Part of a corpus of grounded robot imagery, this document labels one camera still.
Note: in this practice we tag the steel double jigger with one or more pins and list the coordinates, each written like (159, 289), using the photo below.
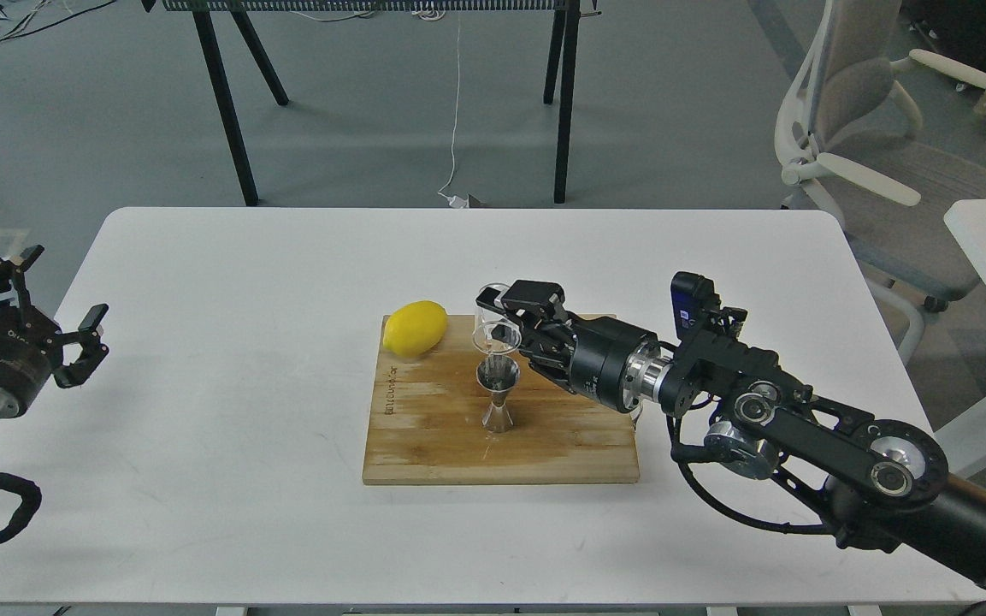
(497, 375)

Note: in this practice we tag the wooden cutting board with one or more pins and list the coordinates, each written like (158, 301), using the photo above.
(425, 426)

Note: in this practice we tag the clear glass measuring cup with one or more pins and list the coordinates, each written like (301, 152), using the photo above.
(494, 333)

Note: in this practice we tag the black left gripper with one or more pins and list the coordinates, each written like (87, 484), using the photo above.
(25, 364)

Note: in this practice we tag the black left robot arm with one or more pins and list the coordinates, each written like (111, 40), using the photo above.
(26, 490)

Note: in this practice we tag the beige office chair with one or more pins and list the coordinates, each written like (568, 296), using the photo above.
(846, 139)

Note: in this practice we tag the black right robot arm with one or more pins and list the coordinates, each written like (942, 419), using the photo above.
(874, 483)

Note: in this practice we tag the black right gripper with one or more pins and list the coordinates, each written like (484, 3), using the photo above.
(606, 360)

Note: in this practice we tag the black metal frame table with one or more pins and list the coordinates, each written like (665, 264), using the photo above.
(321, 55)

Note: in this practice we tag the yellow lemon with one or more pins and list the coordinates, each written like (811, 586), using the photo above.
(415, 329)

